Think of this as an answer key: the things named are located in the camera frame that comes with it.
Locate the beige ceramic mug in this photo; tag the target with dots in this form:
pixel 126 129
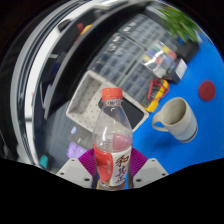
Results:
pixel 178 120

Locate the clear red-capped drink bottle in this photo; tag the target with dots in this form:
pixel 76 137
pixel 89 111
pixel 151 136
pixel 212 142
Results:
pixel 111 140

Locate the black rectangular pouch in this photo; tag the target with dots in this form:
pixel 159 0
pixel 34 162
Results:
pixel 135 115

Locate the flat round red coaster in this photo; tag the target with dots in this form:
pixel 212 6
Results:
pixel 207 90

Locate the dark grey upright box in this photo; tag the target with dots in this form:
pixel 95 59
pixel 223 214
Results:
pixel 81 136

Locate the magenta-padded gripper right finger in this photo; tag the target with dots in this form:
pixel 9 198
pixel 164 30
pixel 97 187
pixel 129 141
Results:
pixel 150 171

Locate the white perforated tray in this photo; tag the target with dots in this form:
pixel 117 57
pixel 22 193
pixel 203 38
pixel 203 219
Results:
pixel 85 103

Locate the dark box with white label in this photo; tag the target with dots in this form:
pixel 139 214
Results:
pixel 178 71

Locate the yellow multimeter with red leads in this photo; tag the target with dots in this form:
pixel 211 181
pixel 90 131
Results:
pixel 156 96

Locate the black overhead shelf unit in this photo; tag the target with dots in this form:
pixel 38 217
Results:
pixel 66 60

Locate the flat black case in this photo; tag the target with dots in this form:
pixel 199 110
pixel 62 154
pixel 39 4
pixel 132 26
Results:
pixel 188 51

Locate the green potted plant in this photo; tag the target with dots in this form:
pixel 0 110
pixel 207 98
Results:
pixel 178 23

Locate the grey small-parts drawer cabinet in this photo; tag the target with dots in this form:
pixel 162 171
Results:
pixel 115 60
pixel 138 81
pixel 143 28

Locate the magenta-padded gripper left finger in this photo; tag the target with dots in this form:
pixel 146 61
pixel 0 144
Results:
pixel 75 171

